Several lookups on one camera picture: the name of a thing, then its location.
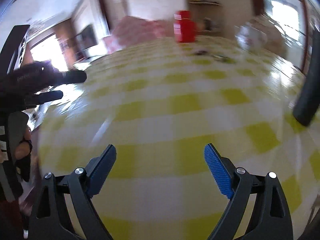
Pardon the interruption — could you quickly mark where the person's left hand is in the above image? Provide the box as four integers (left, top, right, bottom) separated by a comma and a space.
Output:
14, 126, 33, 182

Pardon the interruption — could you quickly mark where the pink checkered covered chair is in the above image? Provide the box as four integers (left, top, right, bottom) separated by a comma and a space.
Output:
103, 16, 174, 54

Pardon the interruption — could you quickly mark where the black cylindrical bottle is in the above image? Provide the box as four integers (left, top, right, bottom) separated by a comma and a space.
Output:
293, 28, 320, 127

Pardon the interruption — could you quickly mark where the red thermos jug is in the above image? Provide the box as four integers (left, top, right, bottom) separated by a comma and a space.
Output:
174, 10, 196, 43

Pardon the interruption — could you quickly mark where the purple snack packet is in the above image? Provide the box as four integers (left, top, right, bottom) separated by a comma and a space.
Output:
194, 50, 209, 56

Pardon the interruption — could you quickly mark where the wooden corner shelf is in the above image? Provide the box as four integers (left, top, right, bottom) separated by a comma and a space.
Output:
188, 0, 223, 36

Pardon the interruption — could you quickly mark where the green snack packet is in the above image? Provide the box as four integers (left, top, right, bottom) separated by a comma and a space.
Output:
212, 55, 235, 64

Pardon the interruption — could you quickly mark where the cream ornate padded chair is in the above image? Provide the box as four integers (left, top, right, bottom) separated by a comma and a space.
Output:
249, 15, 286, 57

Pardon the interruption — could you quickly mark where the white floral teapot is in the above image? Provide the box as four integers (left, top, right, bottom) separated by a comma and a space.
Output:
234, 22, 267, 53

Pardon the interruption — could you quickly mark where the wall mounted television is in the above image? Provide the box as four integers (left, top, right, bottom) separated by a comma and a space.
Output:
75, 24, 98, 52

